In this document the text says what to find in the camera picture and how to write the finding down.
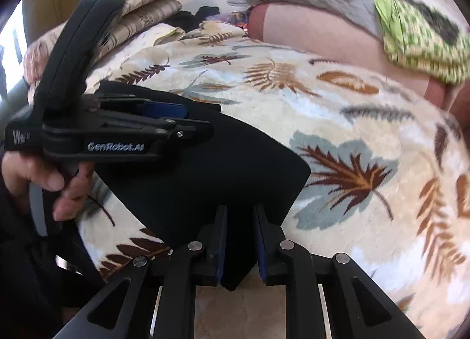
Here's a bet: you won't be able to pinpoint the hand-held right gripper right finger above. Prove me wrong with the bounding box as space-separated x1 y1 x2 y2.
253 205 427 339

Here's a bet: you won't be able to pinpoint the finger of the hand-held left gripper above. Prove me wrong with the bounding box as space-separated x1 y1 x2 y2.
103 118 214 143
97 91 189 121

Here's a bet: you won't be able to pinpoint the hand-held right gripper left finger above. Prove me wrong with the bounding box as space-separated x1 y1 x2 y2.
53 205 228 339

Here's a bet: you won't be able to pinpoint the black pants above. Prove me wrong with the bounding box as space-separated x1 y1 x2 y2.
93 81 312 292

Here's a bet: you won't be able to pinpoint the person's left hand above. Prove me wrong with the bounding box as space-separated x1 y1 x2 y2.
2 153 96 222

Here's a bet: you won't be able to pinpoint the cream pillow with small print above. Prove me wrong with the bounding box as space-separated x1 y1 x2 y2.
127 23 186 47

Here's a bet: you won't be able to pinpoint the black cloth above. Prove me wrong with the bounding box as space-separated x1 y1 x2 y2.
165 5 221 29

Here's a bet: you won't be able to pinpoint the purple patterned cloth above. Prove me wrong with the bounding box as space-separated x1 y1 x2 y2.
213 12 239 26

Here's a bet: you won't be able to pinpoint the colourful packet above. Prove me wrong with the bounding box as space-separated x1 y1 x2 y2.
235 12 255 33

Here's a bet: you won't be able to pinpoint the person's dark clothing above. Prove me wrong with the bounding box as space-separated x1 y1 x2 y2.
0 185 107 339

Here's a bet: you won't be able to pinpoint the leaf-print fleece blanket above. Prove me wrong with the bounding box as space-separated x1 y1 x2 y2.
77 21 470 339

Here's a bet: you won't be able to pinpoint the pink cushion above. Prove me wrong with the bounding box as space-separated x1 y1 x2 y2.
248 3 470 112

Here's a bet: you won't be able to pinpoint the green printed cloth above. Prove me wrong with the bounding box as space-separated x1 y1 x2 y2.
360 0 470 85

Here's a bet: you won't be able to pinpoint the dark grey cloth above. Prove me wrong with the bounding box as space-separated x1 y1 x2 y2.
411 3 461 42

